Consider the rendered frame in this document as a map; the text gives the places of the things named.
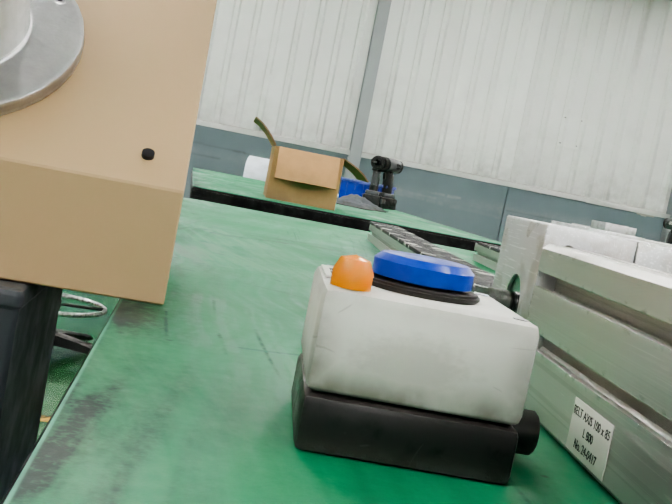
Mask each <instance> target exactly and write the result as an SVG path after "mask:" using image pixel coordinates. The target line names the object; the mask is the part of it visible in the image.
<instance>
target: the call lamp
mask: <svg viewBox="0 0 672 504"><path fill-rule="evenodd" d="M373 276H374V273H373V269H372V264H371V261H369V260H367V259H365V258H363V257H361V256H359V255H342V256H340V258H339V259H338V261H337V262H336V264H335V265H334V266H333V270H332V275H331V280H330V284H332V285H334V286H337V287H341V288H345V289H350V290H356V291H363V292H370V291H371V286H372V281H373Z"/></svg>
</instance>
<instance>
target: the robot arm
mask: <svg viewBox="0 0 672 504"><path fill-rule="evenodd" d="M83 45H84V23H83V17H82V15H81V12H80V9H79V6H78V4H77V3H76V1H75V0H0V116H2V115H5V114H9V113H12V112H15V111H18V110H21V109H23V108H26V107H28V106H30V105H32V104H34V103H36V102H38V101H40V100H42V99H44V98H45V97H47V96H48V95H50V94H51V93H52V92H54V91H55V90H57V89H58V88H60V86H61V85H62V84H63V83H64V82H65V81H66V80H67V79H68V78H69V77H70V76H71V75H72V73H73V72H74V70H75V68H76V66H77V65H78V63H79V61H80V58H81V54H82V50H83Z"/></svg>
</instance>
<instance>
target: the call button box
mask: <svg viewBox="0 0 672 504"><path fill-rule="evenodd" d="M332 270H333V265H323V264H322V265H321V266H318V268H317V269H316V271H315V272H314V277H313V282H312V287H311V292H310V298H309V303H308V308H307V313H306V318H305V323H304V329H303V334H302V339H301V345H302V353H300V355H299V356H298V359H297V364H296V369H295V374H294V379H293V385H292V390H291V396H292V417H293V437H294V444H295V447H297V448H298V449H300V450H305V451H311V452H317V453H322V454H328V455H334V456H340V457H346V458H351V459H357V460H363V461H369V462H374V463H380V464H386V465H392V466H398V467H403V468H409V469H415V470H421V471H427V472H432V473H438V474H444V475H450V476H455V477H461V478H467V479H473V480H479V481H484V482H490V483H496V484H505V483H507V482H508V480H509V479H510V475H511V471H512V466H513V461H514V457H515V453H517V454H523V455H530V454H531V453H532V452H533V451H534V450H535V448H536V446H537V443H538V439H539V433H540V420H539V416H538V415H537V413H536V411H533V410H527V409H524V406H525V401H526V397H527V392H528V387H529V382H530V378H531V373H532V368H533V364H534V359H535V354H536V350H537V345H538V340H539V336H540V335H539V330H538V327H537V326H535V325H534V324H532V323H531V322H529V320H527V319H524V318H523V317H521V316H519V315H518V314H516V313H515V312H513V311H512V310H510V309H508V308H507V307H505V306H504V305H502V304H500V303H499V302H497V301H496V300H494V299H492V298H491V297H489V295H486V294H482V293H473V292H470V291H469V292H464V291H454V290H437V289H431V288H425V287H420V286H415V285H411V284H407V283H403V282H400V281H397V280H395V279H393V278H389V277H386V276H383V275H380V274H377V273H375V272H373V273H374V276H373V281H372V286H371V291H370V292H363V291H356V290H350V289H345V288H341V287H337V286H334V285H332V284H330V280H331V275H332Z"/></svg>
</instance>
